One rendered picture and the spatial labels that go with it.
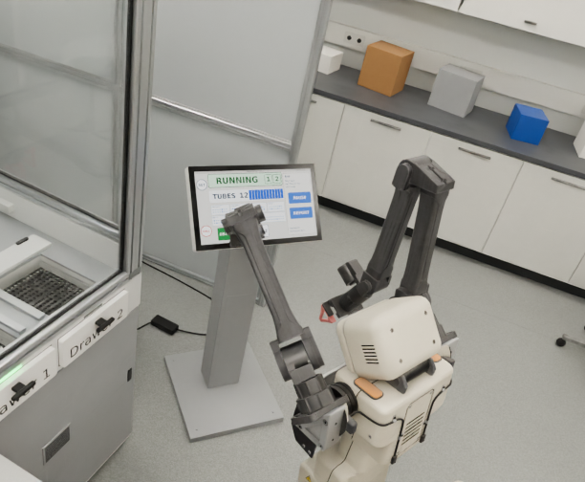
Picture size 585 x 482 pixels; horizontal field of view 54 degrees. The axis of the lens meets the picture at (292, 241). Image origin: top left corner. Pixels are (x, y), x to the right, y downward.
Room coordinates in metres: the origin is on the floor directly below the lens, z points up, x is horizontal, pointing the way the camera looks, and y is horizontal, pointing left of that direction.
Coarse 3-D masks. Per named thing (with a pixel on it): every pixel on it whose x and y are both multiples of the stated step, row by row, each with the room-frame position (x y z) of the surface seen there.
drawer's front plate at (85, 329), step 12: (120, 300) 1.36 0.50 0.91; (96, 312) 1.27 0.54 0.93; (108, 312) 1.31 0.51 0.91; (120, 312) 1.36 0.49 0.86; (84, 324) 1.21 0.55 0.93; (72, 336) 1.16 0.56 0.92; (84, 336) 1.21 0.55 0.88; (96, 336) 1.25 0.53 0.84; (60, 348) 1.13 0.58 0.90; (84, 348) 1.21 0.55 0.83; (60, 360) 1.13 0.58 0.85; (72, 360) 1.16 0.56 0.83
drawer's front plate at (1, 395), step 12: (48, 348) 1.09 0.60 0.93; (36, 360) 1.04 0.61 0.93; (48, 360) 1.07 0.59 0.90; (24, 372) 0.99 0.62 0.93; (36, 372) 1.03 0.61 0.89; (48, 372) 1.07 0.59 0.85; (0, 384) 0.94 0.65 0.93; (12, 384) 0.96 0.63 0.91; (36, 384) 1.03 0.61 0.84; (0, 396) 0.92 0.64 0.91; (24, 396) 0.99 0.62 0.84; (12, 408) 0.95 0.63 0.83; (0, 420) 0.91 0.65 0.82
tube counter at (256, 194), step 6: (240, 192) 1.86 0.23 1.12; (246, 192) 1.87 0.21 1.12; (252, 192) 1.89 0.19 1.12; (258, 192) 1.90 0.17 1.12; (264, 192) 1.91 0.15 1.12; (270, 192) 1.92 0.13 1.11; (276, 192) 1.93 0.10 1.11; (282, 192) 1.95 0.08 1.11; (240, 198) 1.85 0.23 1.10; (246, 198) 1.86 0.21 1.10; (252, 198) 1.87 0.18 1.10; (258, 198) 1.88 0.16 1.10; (264, 198) 1.90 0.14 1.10; (270, 198) 1.91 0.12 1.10; (276, 198) 1.92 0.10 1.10; (282, 198) 1.93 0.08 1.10
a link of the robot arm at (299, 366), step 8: (296, 344) 0.97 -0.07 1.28; (288, 352) 0.95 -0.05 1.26; (296, 352) 0.95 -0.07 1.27; (304, 352) 0.95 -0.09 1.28; (288, 360) 0.94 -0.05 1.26; (296, 360) 0.94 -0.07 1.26; (304, 360) 0.94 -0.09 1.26; (288, 368) 0.92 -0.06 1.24; (296, 368) 0.93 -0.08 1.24; (304, 368) 0.92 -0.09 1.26; (312, 368) 0.92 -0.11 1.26; (296, 376) 0.91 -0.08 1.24; (304, 376) 0.91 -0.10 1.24; (312, 376) 0.91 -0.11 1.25
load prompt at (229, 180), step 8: (208, 176) 1.84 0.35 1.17; (216, 176) 1.85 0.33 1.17; (224, 176) 1.87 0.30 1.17; (232, 176) 1.88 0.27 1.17; (240, 176) 1.90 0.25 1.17; (248, 176) 1.91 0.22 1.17; (256, 176) 1.93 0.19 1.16; (264, 176) 1.95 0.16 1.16; (272, 176) 1.97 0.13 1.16; (280, 176) 1.98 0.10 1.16; (208, 184) 1.82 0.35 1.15; (216, 184) 1.83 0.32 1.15; (224, 184) 1.85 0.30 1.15; (232, 184) 1.87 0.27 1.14; (240, 184) 1.88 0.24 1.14; (248, 184) 1.90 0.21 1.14; (256, 184) 1.91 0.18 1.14; (264, 184) 1.93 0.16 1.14; (272, 184) 1.95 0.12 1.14; (280, 184) 1.96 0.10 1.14
